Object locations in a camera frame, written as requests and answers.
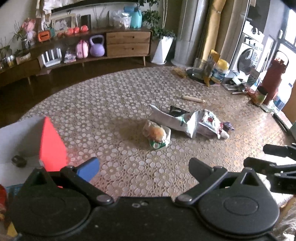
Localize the white red snack packet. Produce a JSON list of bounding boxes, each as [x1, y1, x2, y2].
[[194, 110, 230, 140]]

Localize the blue water jug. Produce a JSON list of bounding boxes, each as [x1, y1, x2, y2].
[[129, 6, 143, 29]]

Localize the red thermos bottle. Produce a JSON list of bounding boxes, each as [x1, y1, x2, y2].
[[262, 51, 289, 105]]

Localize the white washing machine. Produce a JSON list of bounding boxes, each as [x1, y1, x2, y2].
[[231, 32, 265, 73]]

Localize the wooden stick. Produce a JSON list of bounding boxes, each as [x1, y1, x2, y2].
[[181, 95, 205, 104]]

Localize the stack of booklets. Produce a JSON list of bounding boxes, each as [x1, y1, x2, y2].
[[63, 47, 77, 64]]

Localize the black round coaster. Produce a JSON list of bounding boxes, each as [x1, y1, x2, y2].
[[186, 68, 213, 82]]

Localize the yellow lid wipes canister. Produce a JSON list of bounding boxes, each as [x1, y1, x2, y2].
[[210, 59, 230, 84]]

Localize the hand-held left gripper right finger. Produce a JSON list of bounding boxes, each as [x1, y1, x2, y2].
[[175, 158, 263, 206]]

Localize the pink plush flowers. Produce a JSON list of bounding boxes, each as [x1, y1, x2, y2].
[[22, 18, 37, 40]]

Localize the floral cloth television cover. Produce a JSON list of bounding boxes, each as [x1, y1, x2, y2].
[[36, 0, 81, 22]]

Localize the red cardboard box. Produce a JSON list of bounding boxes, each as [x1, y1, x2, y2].
[[0, 116, 71, 188]]

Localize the black television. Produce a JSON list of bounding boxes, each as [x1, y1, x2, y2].
[[51, 0, 139, 14]]

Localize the reddish brown snack packet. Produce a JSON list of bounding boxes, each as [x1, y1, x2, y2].
[[0, 184, 9, 214]]

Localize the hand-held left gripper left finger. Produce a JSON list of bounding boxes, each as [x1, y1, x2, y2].
[[23, 157, 114, 207]]

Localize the black cylinder speaker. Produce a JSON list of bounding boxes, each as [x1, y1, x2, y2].
[[80, 14, 92, 29]]

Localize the wooden television cabinet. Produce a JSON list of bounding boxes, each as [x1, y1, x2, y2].
[[0, 27, 154, 87]]

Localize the white plant pot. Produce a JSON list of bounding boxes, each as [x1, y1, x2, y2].
[[151, 36, 174, 65]]

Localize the yellow crumpled wrapper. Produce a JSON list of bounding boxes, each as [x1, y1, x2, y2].
[[171, 68, 188, 78]]

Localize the grey standing air conditioner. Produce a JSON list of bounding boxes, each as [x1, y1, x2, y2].
[[172, 0, 210, 68]]

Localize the purple kettlebell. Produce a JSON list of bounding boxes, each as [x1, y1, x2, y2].
[[89, 35, 106, 57]]

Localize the green plant in glass vase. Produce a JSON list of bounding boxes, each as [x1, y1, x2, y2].
[[13, 21, 32, 50]]

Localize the pink small case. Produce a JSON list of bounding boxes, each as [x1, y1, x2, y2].
[[76, 40, 89, 59]]

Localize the white router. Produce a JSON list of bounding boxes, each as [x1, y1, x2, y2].
[[40, 49, 63, 68]]

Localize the tall green potted plant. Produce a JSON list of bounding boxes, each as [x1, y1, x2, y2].
[[137, 0, 176, 41]]

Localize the clear plastic bag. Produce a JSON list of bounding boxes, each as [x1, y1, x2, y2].
[[111, 10, 132, 29]]

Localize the clear glass cup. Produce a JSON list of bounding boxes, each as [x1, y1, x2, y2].
[[193, 58, 208, 78]]

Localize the tall yellow packet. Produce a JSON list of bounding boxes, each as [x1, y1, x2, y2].
[[203, 49, 221, 88]]

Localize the blue snack packet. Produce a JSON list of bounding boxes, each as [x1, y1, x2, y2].
[[6, 184, 23, 196]]

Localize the burger bun packet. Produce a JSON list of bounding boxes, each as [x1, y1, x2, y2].
[[142, 120, 172, 150]]

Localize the white photo frame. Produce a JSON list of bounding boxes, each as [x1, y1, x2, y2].
[[51, 13, 78, 31]]

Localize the white grey printed snack packet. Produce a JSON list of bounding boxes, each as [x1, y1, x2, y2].
[[149, 104, 197, 139]]

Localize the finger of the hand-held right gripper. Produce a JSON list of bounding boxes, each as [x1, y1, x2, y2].
[[243, 157, 296, 178], [263, 143, 296, 161]]

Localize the small glass jar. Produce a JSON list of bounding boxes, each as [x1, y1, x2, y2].
[[253, 86, 268, 107]]

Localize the orange tissue box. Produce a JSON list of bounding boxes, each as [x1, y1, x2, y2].
[[38, 29, 53, 43]]

